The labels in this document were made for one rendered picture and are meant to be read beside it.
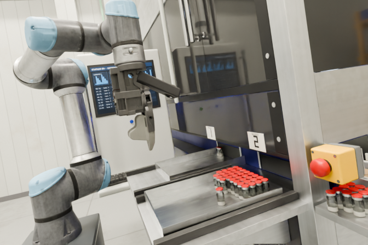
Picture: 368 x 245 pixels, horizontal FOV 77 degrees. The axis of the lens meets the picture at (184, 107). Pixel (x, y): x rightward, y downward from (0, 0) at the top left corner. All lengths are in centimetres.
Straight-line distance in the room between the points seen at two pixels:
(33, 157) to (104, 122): 337
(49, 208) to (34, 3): 438
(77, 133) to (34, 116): 374
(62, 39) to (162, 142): 106
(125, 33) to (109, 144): 100
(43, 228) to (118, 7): 72
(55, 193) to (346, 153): 83
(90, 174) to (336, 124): 81
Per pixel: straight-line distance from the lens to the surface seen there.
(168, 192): 84
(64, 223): 95
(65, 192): 92
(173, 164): 119
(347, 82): 78
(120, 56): 56
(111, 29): 58
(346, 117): 77
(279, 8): 68
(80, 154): 95
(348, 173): 63
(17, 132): 478
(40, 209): 93
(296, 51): 66
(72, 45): 62
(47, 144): 466
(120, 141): 147
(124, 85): 56
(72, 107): 97
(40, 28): 60
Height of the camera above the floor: 120
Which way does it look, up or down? 2 degrees down
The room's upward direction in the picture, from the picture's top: 9 degrees counter-clockwise
